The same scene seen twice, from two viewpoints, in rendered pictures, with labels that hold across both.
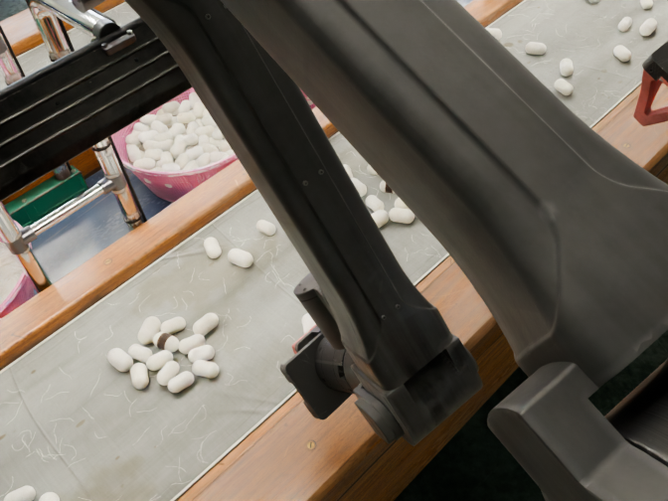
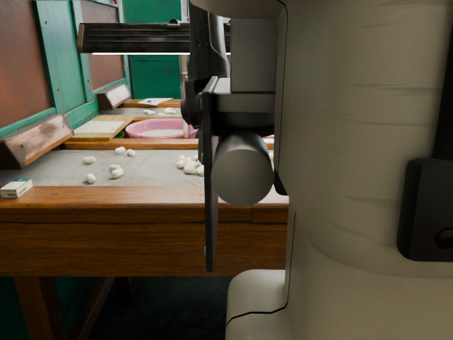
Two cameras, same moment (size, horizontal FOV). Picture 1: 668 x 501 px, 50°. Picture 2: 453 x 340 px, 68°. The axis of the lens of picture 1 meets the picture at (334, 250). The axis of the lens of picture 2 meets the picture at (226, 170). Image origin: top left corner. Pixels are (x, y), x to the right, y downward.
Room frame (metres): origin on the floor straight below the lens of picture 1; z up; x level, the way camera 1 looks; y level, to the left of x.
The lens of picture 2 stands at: (-0.12, -0.39, 1.08)
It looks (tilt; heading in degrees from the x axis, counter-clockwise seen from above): 22 degrees down; 38
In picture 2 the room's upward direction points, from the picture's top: straight up
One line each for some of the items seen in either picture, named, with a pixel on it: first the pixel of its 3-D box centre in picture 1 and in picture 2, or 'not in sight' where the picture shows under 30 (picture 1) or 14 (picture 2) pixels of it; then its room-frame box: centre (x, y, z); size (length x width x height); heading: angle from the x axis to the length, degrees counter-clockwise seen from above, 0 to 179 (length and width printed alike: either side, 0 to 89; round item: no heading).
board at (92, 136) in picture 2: not in sight; (103, 126); (0.56, 0.72, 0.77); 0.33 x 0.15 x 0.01; 38
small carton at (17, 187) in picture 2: not in sight; (17, 187); (0.13, 0.38, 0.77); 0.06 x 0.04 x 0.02; 38
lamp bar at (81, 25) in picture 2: (52, 105); (201, 38); (0.58, 0.24, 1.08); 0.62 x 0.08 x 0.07; 128
